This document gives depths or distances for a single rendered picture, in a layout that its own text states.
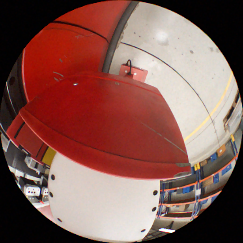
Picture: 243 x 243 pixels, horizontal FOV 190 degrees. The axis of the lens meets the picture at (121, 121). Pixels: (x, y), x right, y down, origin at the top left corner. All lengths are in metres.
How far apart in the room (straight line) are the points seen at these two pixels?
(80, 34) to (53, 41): 0.12
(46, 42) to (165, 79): 0.89
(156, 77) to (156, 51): 0.29
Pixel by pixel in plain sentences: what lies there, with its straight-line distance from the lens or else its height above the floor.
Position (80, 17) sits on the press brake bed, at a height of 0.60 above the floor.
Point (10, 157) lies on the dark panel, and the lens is 1.10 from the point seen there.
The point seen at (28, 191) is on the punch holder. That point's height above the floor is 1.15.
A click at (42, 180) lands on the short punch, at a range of 0.70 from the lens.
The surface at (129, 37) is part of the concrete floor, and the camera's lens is 0.87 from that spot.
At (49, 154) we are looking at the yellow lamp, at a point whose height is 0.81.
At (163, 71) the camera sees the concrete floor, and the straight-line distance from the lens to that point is 0.86.
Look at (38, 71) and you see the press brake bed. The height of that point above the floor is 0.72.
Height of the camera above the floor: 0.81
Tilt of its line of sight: 46 degrees down
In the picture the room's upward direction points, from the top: 165 degrees counter-clockwise
